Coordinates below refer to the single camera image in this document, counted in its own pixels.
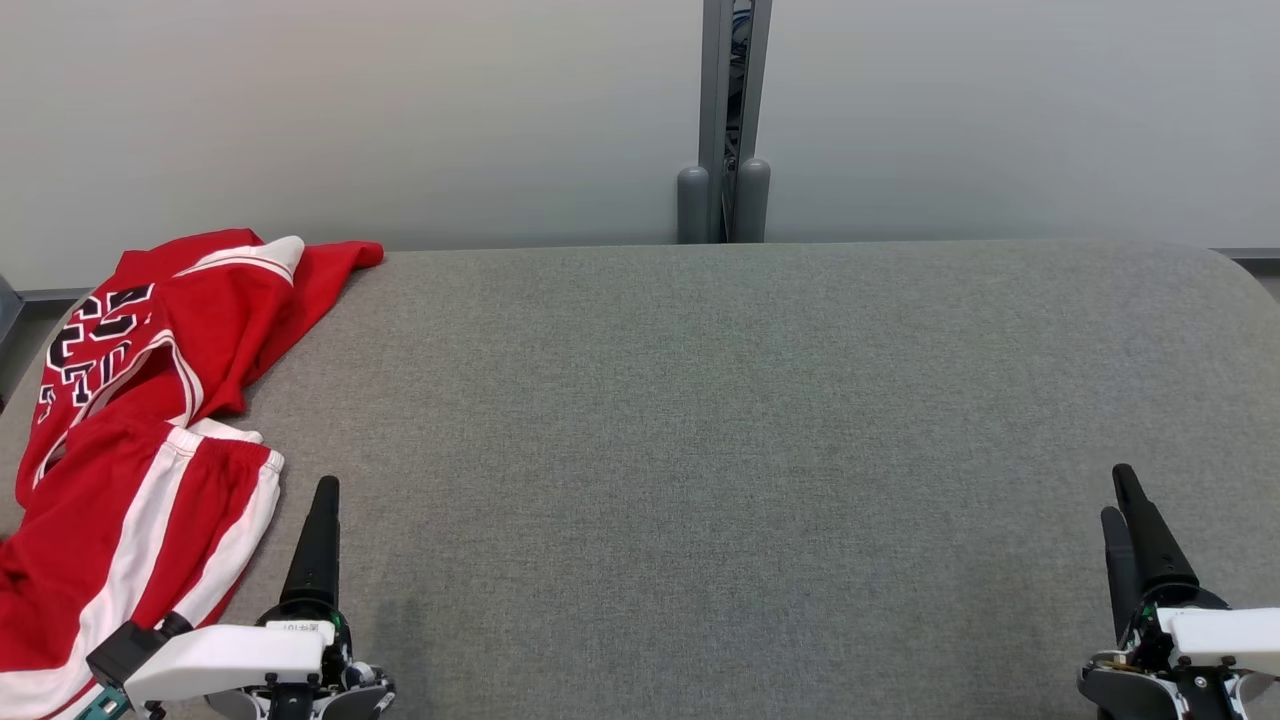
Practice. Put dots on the grey metal partition frame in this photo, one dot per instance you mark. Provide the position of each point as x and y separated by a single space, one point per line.
716 90

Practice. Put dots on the red basketball jersey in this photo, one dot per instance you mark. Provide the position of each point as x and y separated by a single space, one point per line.
230 310

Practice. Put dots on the teal left camera connector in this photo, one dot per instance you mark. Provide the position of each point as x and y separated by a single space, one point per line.
102 705

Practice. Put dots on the red shorts with white stripes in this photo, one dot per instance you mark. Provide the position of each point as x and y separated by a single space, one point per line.
80 520

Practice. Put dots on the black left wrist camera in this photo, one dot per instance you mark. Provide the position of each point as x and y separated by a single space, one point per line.
125 648

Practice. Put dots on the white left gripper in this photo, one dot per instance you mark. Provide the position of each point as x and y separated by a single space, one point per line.
240 655

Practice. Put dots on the grey cylindrical post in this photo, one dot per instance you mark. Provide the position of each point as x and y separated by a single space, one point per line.
752 200
692 205

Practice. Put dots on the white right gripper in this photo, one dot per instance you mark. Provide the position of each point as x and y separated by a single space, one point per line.
1225 640

